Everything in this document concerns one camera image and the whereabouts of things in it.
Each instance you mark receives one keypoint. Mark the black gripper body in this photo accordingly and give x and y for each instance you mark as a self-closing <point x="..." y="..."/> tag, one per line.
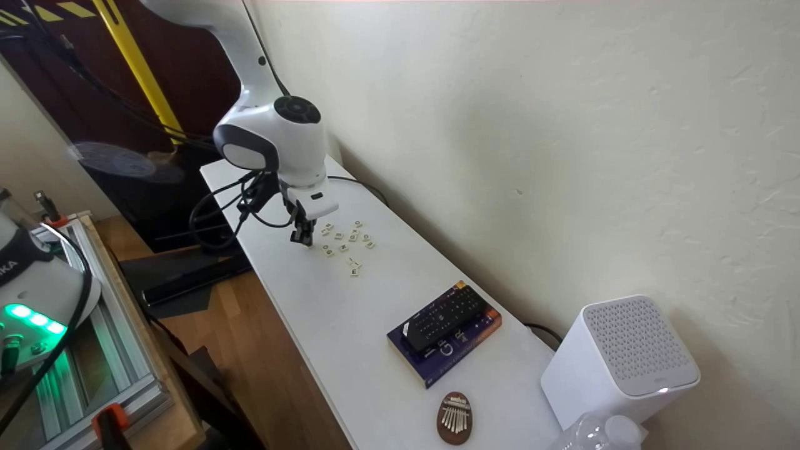
<point x="301" y="211"/>

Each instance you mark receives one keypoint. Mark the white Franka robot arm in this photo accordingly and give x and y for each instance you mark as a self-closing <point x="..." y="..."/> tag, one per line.
<point x="275" y="140"/>

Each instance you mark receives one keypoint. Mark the black flat floor item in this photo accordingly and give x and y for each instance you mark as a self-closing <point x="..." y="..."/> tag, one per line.
<point x="191" y="278"/>

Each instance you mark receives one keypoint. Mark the flat rectangular box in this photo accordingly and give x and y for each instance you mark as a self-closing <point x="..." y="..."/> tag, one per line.
<point x="433" y="357"/>

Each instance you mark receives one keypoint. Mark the grey round seat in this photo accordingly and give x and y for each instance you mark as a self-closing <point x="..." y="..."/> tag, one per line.
<point x="114" y="161"/>

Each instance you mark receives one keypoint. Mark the yellow pole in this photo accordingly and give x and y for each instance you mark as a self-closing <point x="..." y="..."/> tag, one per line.
<point x="138" y="65"/>

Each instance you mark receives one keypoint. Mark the brown oval object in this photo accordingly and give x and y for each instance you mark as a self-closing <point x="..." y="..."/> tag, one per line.
<point x="456" y="417"/>

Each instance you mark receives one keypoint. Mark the red clamp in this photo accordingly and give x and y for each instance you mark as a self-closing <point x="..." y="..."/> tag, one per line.
<point x="111" y="425"/>

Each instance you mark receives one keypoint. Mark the white machine with green lights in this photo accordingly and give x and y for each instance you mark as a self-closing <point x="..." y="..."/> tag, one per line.
<point x="33" y="300"/>

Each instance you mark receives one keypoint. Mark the white cube speaker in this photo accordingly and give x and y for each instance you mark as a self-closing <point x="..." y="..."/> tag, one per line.
<point x="621" y="366"/>

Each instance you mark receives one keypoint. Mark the clear plastic bottle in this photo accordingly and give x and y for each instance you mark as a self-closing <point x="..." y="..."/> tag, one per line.
<point x="601" y="432"/>

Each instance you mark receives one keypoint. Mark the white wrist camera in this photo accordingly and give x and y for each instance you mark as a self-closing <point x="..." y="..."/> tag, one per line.
<point x="320" y="202"/>

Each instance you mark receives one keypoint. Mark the aluminium frame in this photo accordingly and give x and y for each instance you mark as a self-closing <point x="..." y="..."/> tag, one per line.
<point x="115" y="350"/>

